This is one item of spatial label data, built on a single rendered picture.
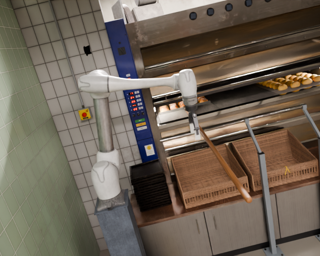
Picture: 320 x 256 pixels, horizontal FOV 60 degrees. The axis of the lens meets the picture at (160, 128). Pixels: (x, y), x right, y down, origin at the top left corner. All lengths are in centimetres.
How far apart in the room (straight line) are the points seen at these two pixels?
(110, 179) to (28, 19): 149
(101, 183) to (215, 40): 155
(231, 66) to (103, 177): 151
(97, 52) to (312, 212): 226
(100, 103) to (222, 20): 131
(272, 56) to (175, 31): 90
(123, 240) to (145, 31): 163
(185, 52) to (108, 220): 150
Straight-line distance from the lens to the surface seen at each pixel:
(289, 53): 284
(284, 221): 270
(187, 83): 166
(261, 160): 226
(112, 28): 246
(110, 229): 194
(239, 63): 266
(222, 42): 258
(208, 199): 240
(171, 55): 249
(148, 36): 248
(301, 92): 295
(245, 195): 133
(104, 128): 190
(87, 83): 168
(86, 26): 252
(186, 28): 252
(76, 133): 266
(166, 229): 243
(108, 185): 181
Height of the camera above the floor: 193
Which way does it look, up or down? 17 degrees down
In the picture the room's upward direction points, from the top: 14 degrees counter-clockwise
